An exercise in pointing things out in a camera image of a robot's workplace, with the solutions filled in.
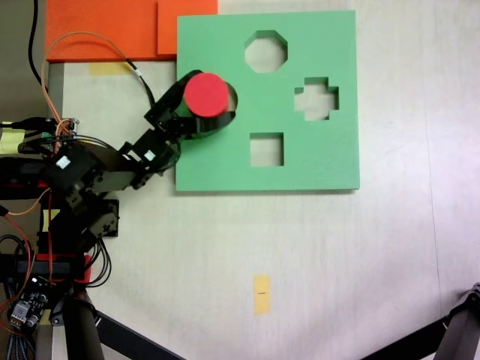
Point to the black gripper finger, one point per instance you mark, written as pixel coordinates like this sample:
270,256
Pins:
172,95
213,125

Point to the red cylinder block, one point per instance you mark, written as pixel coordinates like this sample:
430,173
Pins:
206,95

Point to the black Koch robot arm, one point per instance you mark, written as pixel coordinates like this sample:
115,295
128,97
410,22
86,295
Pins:
112,176

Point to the large orange flat block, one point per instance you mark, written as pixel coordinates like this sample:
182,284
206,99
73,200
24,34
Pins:
101,30

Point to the yellow tape strip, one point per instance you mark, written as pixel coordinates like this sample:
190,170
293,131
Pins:
262,294
107,68
50,219

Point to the green shape sorter board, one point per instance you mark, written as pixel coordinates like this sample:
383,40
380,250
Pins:
318,157

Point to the small connector board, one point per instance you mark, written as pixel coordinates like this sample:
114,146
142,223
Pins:
62,125

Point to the yellow sticky note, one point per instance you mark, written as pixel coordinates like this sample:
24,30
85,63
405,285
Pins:
10,140

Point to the black tripod brace bar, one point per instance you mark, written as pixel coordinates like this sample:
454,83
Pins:
131,339
408,345

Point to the grey tripod leg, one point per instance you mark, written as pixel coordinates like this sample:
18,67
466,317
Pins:
463,322

